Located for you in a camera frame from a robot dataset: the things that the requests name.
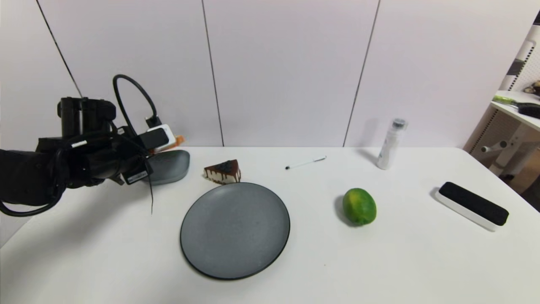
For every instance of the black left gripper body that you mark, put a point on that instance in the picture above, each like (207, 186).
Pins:
(138, 175)

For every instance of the white bread slice orange crust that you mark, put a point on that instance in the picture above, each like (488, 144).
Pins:
(179, 140)

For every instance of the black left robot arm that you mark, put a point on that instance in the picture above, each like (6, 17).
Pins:
(25, 173)

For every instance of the round gray plate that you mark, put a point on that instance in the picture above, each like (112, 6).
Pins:
(235, 230)

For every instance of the brown object on shelf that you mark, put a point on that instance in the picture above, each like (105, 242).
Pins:
(535, 88)

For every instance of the small gray square dish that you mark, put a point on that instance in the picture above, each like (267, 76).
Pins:
(173, 166)

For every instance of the chocolate cake slice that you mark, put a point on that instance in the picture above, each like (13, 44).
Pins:
(223, 173)

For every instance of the white pen black tip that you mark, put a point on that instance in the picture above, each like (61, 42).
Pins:
(304, 163)

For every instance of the green lime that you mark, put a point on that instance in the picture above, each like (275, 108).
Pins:
(359, 207)

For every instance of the white bottle clear cap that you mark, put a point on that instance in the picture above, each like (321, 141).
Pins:
(387, 152)

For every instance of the black white board eraser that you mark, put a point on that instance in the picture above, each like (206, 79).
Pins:
(473, 203)

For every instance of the white table leg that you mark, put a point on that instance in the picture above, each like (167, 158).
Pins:
(508, 152)

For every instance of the white side table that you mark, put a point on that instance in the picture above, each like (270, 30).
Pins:
(511, 96)

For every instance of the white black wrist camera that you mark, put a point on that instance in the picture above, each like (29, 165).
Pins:
(154, 138)

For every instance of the white pegboard frame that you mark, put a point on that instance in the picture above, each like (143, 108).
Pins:
(525, 50)

